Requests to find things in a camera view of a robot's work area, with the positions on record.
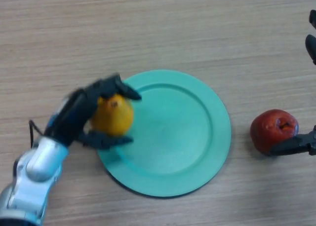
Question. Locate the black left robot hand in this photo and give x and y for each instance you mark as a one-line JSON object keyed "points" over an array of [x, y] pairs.
{"points": [[71, 117]]}

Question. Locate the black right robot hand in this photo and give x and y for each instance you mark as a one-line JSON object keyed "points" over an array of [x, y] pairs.
{"points": [[291, 144]]}

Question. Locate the yellow pear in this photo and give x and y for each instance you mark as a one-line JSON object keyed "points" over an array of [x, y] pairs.
{"points": [[113, 117]]}

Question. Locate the green round plate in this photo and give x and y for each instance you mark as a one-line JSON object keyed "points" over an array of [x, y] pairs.
{"points": [[172, 137]]}

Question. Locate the red apple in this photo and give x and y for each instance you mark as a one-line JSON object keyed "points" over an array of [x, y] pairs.
{"points": [[265, 132]]}

